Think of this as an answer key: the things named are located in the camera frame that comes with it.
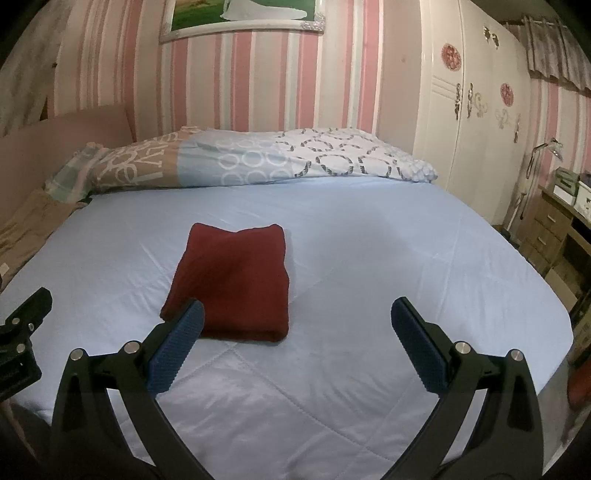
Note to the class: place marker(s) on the light blue bed sheet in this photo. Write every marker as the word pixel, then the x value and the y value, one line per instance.
pixel 369 240

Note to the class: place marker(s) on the dark red shirt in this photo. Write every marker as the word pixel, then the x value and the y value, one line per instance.
pixel 235 277

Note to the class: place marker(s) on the beige patterned blanket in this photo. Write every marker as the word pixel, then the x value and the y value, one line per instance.
pixel 32 217

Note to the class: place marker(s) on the patterned blue and beige pillow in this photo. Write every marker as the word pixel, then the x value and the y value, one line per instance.
pixel 240 157

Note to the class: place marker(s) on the white and green box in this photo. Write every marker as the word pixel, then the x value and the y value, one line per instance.
pixel 567 184

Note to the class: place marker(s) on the pink padded headboard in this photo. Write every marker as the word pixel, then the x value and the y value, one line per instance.
pixel 69 134

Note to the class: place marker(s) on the white framed wall picture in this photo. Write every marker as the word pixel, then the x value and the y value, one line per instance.
pixel 240 16

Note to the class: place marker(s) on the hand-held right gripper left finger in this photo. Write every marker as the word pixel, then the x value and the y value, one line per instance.
pixel 178 350

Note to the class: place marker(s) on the pale sheer curtain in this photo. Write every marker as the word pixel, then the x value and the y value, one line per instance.
pixel 27 69

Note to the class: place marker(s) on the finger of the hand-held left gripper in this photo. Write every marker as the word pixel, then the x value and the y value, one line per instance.
pixel 34 302

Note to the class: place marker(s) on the wooden desk with drawers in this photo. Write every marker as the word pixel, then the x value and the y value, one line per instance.
pixel 545 230

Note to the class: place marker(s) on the desk lamp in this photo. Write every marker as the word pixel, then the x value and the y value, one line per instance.
pixel 531 170

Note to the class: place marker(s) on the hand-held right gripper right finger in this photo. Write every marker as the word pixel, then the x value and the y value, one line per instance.
pixel 418 350

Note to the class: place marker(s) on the grey floral curtain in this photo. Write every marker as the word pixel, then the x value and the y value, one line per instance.
pixel 558 50

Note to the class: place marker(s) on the white flower-decorated wardrobe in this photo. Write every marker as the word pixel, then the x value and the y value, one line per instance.
pixel 466 115

